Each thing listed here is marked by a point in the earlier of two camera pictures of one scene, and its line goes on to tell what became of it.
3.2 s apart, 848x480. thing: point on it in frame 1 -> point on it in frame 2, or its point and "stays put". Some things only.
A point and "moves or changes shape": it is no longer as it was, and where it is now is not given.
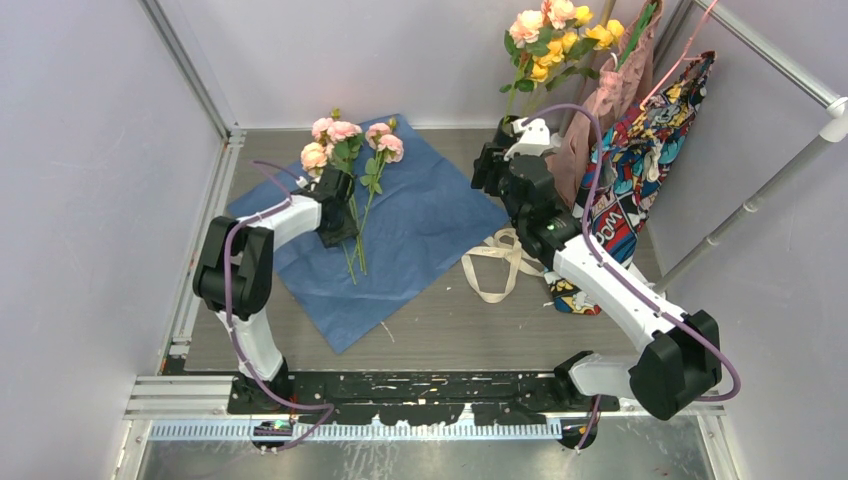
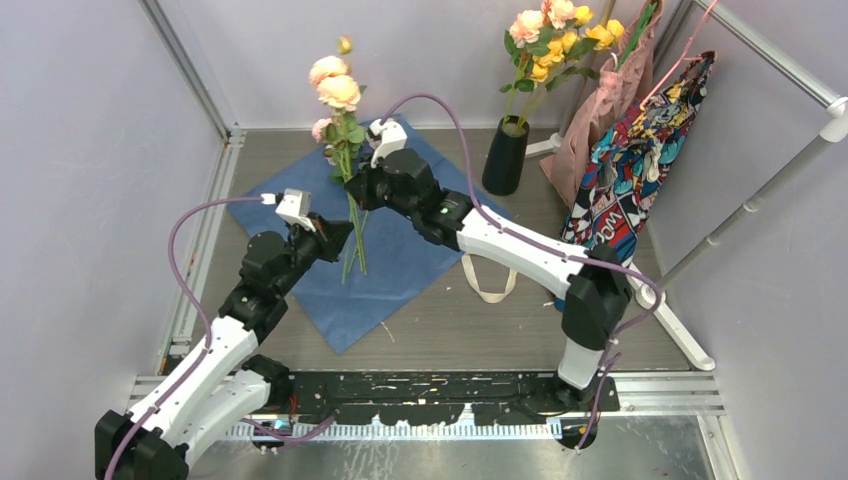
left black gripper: [348, 229] -> [328, 236]
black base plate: [412, 398] stays put
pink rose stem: [314, 158] moves or changes shape
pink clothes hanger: [683, 57] stays put
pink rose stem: [345, 139] moves or changes shape
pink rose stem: [527, 37] stays put
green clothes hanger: [637, 34] stays put
